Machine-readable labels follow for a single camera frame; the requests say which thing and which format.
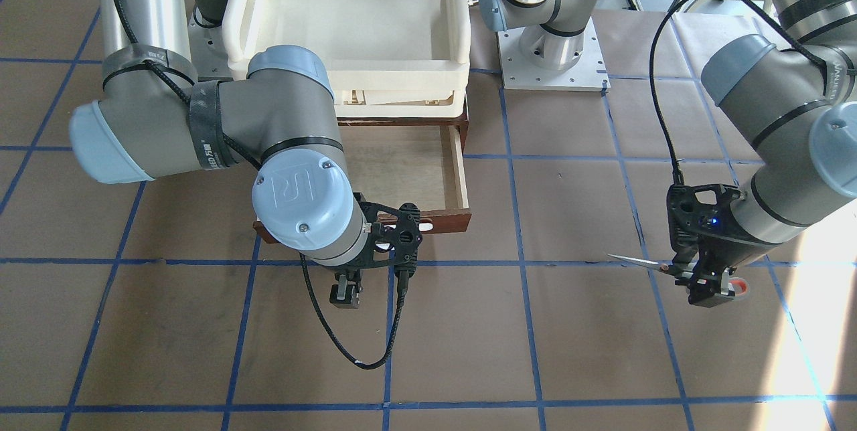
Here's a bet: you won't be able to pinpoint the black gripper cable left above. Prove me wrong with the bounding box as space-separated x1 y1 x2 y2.
649 0 831 187

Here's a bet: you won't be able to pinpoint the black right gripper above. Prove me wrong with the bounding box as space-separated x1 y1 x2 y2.
302 243 391 309

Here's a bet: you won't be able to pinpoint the brown wooden drawer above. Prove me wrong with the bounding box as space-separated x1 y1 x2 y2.
252 126 471 250

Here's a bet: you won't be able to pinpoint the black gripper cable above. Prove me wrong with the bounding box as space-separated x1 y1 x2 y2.
649 0 831 187
299 257 410 371

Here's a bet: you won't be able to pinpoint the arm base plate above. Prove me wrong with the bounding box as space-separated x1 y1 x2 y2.
497 19 610 92
187 7 232 81

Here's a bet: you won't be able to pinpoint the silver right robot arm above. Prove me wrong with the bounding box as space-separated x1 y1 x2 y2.
70 0 374 308

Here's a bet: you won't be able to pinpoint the black orange scissors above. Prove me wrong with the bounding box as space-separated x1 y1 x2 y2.
609 254 748 308

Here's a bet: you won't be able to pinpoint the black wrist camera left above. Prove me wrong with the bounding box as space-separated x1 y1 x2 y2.
666 184 747 264

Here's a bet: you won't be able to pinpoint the white plastic tray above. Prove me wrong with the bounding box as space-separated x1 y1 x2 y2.
222 0 471 119

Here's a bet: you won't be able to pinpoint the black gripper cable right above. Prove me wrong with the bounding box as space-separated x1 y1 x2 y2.
299 257 410 371

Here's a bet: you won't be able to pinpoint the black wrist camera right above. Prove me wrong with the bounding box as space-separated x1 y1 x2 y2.
358 200 422 280

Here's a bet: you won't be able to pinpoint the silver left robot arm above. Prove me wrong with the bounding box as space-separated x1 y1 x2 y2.
479 0 855 308

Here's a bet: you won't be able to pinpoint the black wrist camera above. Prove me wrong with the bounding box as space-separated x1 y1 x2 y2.
666 184 747 264
358 200 422 280

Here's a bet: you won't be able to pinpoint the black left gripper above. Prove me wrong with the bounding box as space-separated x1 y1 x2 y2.
690 236 771 308

